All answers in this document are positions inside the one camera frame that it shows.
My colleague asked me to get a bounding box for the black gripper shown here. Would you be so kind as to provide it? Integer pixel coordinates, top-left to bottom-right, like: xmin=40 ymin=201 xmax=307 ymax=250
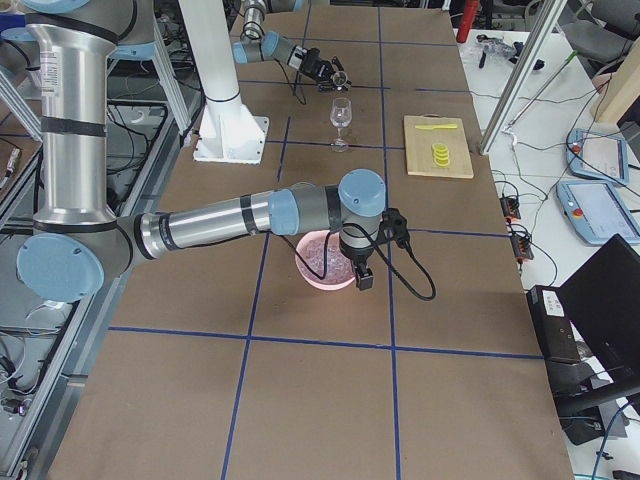
xmin=298 ymin=48 xmax=346 ymax=92
xmin=339 ymin=234 xmax=374 ymax=290

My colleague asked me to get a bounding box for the steel double jigger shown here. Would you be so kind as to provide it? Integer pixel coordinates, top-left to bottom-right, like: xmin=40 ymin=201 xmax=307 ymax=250
xmin=331 ymin=71 xmax=351 ymax=91

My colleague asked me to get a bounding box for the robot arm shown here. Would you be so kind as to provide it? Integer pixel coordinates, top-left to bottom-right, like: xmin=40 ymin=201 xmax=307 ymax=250
xmin=16 ymin=1 xmax=386 ymax=303
xmin=232 ymin=0 xmax=351 ymax=92

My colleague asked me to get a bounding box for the clear wine glass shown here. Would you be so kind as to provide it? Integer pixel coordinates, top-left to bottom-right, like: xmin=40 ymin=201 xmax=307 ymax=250
xmin=330 ymin=97 xmax=352 ymax=153

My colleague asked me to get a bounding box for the pile of clear ice cubes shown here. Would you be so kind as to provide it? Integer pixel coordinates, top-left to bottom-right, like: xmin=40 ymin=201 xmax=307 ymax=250
xmin=298 ymin=238 xmax=354 ymax=282

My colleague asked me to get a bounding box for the pink plastic bowl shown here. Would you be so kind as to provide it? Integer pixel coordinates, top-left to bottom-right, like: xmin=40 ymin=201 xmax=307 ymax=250
xmin=294 ymin=230 xmax=360 ymax=292

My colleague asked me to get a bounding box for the bamboo cutting board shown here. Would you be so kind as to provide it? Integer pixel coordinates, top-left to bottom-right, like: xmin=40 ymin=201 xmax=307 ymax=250
xmin=403 ymin=115 xmax=474 ymax=180

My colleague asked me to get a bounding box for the yellow plastic knife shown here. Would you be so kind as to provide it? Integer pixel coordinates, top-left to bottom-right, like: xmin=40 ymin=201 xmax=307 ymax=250
xmin=414 ymin=123 xmax=459 ymax=131

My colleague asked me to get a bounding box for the lemon slice leftmost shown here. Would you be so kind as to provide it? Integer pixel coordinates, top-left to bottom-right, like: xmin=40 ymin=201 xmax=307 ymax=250
xmin=434 ymin=157 xmax=450 ymax=168

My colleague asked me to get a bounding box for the red thermos bottle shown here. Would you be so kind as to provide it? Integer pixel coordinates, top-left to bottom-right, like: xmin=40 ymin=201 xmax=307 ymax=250
xmin=456 ymin=0 xmax=480 ymax=44

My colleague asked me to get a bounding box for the clear plastic bag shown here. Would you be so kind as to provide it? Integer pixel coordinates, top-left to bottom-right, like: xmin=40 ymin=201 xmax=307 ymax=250
xmin=459 ymin=39 xmax=520 ymax=64

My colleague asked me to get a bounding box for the teach pendant tablet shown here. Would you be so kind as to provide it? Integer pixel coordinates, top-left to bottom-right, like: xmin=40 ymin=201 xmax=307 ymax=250
xmin=566 ymin=129 xmax=630 ymax=186
xmin=556 ymin=180 xmax=639 ymax=246

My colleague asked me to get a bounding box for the grey office chair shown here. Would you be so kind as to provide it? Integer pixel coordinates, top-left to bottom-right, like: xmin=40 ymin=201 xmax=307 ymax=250
xmin=562 ymin=0 xmax=639 ymax=64

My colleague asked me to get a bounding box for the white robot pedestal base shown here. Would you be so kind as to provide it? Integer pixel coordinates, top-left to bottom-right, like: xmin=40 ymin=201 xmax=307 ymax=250
xmin=179 ymin=0 xmax=269 ymax=165

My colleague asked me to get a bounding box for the aluminium frame post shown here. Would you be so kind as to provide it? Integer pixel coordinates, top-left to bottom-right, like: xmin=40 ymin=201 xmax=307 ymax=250
xmin=479 ymin=0 xmax=567 ymax=155

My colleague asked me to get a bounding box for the green handled grabber tool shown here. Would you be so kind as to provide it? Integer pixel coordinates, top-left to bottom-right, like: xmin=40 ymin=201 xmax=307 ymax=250
xmin=502 ymin=50 xmax=578 ymax=134

